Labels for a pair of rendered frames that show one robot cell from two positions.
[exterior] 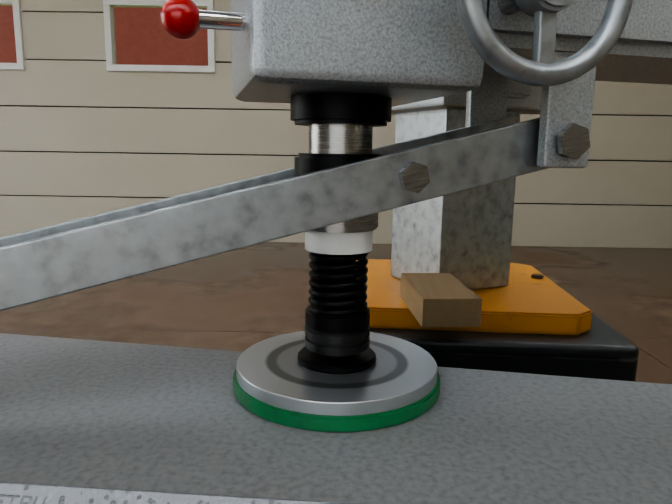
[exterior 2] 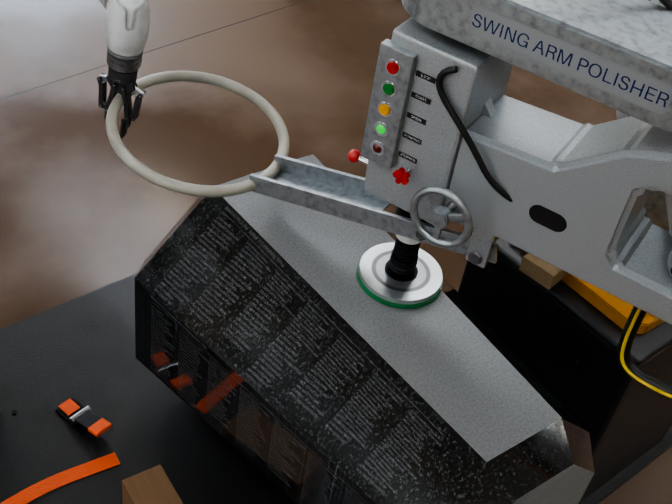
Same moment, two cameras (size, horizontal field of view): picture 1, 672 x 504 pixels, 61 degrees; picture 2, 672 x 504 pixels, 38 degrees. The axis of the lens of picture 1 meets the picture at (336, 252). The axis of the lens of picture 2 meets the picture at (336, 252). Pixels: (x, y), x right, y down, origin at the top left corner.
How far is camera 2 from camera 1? 2.01 m
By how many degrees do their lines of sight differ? 48
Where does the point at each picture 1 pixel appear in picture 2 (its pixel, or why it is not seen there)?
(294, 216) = (379, 224)
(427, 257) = not seen: hidden behind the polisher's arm
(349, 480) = (349, 311)
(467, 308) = (544, 276)
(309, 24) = (380, 184)
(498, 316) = (586, 290)
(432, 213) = not seen: hidden behind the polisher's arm
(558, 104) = (474, 242)
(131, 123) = not seen: outside the picture
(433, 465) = (375, 323)
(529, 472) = (395, 344)
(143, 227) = (334, 203)
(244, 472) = (329, 290)
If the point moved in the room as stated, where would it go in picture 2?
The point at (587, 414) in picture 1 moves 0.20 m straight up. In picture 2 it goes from (452, 347) to (470, 288)
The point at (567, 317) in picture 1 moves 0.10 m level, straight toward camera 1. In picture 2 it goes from (622, 318) to (589, 324)
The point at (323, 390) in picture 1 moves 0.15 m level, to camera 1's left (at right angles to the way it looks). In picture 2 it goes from (375, 280) to (334, 246)
